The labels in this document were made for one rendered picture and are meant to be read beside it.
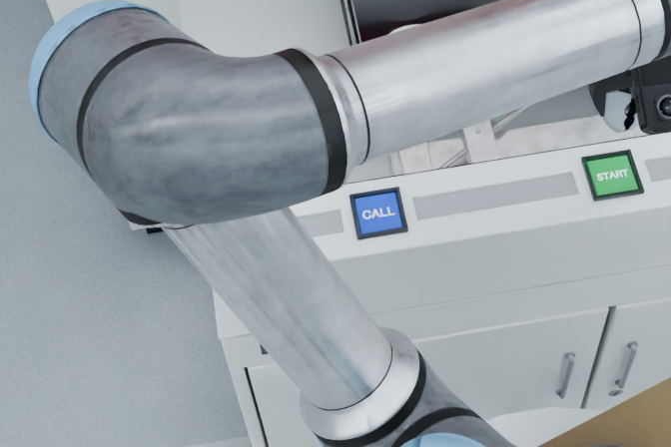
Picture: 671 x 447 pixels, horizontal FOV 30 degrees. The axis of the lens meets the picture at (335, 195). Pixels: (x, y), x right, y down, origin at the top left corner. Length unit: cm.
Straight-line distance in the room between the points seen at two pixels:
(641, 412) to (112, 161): 58
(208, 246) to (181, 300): 151
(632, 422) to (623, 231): 31
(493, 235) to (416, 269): 10
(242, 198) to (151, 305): 168
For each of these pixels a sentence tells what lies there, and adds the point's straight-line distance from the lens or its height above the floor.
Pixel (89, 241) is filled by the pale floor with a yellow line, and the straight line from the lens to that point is 254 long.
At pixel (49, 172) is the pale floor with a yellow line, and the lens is 265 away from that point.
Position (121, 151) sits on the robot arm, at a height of 151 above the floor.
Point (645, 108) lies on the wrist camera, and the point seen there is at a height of 120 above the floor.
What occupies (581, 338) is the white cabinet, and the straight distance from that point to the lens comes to 165.
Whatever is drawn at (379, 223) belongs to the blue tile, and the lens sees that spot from 135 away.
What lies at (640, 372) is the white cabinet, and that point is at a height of 51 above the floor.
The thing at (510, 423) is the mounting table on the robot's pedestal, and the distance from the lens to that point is 141.
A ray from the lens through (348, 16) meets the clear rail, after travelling 160.
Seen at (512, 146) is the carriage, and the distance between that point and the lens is 151.
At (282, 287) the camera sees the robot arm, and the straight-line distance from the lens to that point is 96.
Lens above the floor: 213
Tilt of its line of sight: 58 degrees down
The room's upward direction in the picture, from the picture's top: 6 degrees counter-clockwise
